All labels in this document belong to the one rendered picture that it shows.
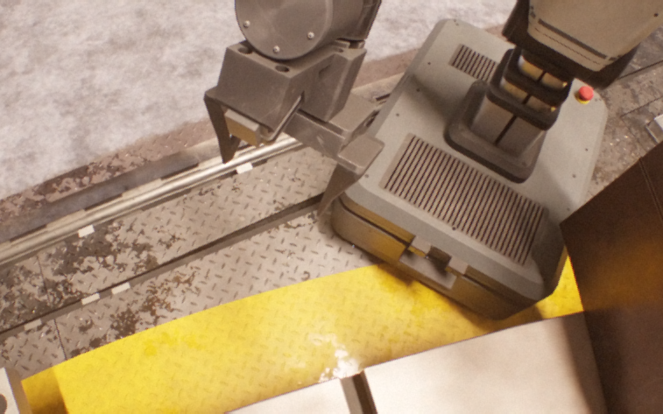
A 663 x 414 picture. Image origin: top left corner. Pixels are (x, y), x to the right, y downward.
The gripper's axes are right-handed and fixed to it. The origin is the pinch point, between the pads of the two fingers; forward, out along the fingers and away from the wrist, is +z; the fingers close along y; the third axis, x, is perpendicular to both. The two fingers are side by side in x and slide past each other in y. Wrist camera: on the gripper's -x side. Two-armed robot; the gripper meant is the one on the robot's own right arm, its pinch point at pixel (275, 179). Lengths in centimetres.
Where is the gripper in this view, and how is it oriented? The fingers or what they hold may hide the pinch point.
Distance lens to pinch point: 43.5
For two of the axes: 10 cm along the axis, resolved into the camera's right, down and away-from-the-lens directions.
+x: 3.8, -4.6, 8.0
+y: 8.7, 4.8, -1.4
